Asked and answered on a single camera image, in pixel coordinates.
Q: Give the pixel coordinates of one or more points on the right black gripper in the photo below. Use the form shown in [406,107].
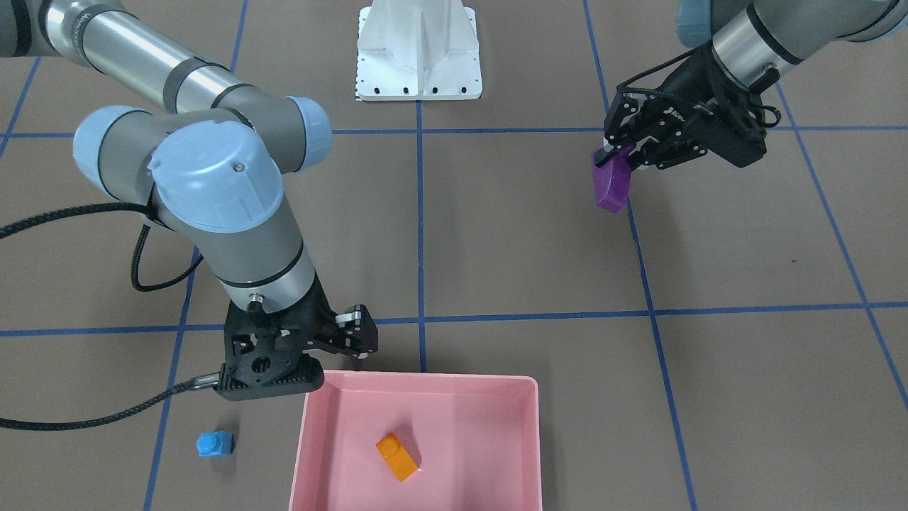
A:
[318,310]

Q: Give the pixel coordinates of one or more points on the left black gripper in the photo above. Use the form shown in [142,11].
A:
[687,96]

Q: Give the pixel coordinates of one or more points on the purple block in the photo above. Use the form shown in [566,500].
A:
[611,188]

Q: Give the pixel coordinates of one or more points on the orange block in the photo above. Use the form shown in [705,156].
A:
[400,453]

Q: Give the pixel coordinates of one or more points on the small blue block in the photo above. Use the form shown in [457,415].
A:
[215,444]

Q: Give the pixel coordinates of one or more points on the pink plastic box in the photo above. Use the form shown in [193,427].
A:
[479,437]

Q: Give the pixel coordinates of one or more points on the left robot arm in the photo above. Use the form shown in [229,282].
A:
[748,35]

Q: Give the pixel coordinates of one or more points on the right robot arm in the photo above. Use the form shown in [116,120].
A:
[210,167]

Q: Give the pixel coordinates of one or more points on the white camera stand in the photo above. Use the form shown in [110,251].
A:
[418,51]

